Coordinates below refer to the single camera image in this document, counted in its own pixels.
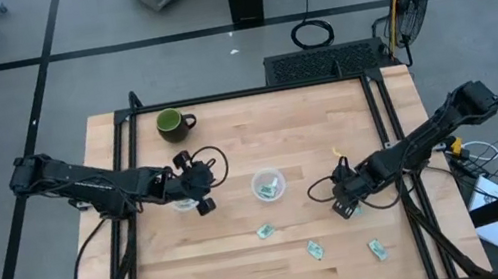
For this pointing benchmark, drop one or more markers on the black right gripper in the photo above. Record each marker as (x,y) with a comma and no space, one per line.
(355,181)

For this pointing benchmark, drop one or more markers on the black aluminium table frame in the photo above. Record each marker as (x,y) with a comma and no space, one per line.
(246,93)

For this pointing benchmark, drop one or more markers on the dark mug green inside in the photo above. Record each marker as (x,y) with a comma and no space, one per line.
(171,124)

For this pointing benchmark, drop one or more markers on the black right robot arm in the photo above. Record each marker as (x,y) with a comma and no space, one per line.
(431,134)

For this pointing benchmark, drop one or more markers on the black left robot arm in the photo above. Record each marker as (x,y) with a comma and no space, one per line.
(84,184)

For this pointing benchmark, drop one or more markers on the black perforated computer case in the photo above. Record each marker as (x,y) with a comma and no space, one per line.
(317,63)

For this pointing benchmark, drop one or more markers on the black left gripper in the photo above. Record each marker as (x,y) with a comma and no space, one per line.
(192,182)

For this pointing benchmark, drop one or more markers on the yellow plug connector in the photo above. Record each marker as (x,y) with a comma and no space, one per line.
(456,146)

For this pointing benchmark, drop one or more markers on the clear plastic deli container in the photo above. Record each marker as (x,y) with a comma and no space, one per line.
(184,207)
(257,186)

